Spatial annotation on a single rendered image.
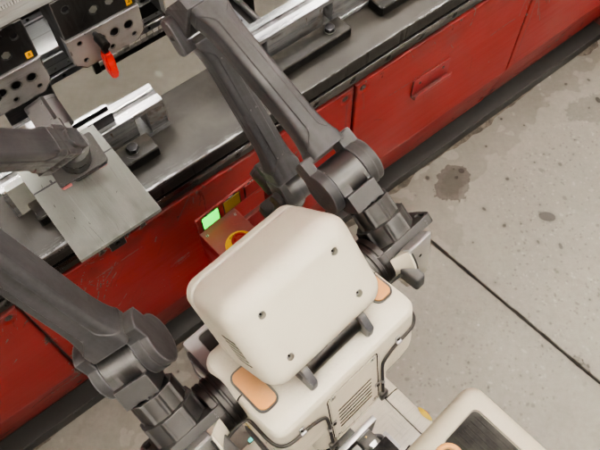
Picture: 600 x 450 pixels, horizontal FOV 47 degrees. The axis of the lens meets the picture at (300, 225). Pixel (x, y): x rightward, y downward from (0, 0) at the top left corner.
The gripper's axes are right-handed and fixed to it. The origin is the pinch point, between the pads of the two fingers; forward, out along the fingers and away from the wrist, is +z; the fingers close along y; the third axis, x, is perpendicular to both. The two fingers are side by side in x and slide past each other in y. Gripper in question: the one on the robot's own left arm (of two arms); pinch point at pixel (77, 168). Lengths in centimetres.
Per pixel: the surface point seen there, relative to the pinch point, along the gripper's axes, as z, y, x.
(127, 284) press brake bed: 37.7, 3.4, 24.3
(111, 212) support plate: -4.4, -0.2, 11.5
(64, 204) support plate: -1.2, 6.0, 5.0
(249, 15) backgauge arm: 27, -60, -17
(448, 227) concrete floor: 79, -101, 70
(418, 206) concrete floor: 85, -98, 58
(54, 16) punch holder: -23.7, -9.2, -19.4
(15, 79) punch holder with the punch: -17.0, 1.4, -15.4
